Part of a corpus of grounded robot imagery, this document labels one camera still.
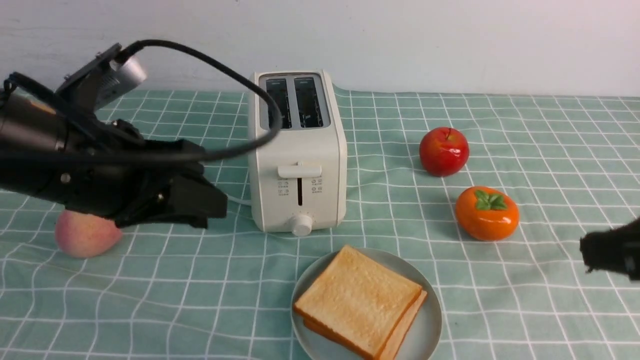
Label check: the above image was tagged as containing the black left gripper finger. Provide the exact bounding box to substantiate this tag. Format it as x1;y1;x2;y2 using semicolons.
145;175;228;229

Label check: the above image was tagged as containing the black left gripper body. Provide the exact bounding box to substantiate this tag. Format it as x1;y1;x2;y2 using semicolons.
55;121;205;228

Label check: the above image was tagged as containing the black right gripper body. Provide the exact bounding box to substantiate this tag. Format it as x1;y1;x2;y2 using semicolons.
579;218;640;281

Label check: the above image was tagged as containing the toast slice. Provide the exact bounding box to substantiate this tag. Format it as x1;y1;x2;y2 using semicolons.
302;290;428;360
293;245;424;357

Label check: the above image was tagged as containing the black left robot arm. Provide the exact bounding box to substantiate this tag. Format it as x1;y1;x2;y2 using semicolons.
1;70;227;229

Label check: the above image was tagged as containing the white two-slot toaster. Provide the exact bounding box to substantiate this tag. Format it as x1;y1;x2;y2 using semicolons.
247;70;348;237

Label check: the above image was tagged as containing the pink peach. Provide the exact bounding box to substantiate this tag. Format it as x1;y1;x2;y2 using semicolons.
54;210;122;259

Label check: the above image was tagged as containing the green checkered tablecloth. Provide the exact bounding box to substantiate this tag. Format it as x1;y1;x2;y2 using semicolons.
0;89;640;360

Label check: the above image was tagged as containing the orange persimmon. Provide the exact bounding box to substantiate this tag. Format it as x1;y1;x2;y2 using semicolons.
454;186;521;242

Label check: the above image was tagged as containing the red apple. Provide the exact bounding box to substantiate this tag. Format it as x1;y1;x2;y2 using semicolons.
419;127;470;178

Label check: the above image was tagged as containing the light green round plate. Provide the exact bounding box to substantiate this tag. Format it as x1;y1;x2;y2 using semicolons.
290;247;443;360

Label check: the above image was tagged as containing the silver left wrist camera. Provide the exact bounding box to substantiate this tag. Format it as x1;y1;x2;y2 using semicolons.
55;42;148;113

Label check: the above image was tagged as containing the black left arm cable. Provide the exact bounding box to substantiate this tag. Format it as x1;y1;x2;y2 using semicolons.
0;39;283;163

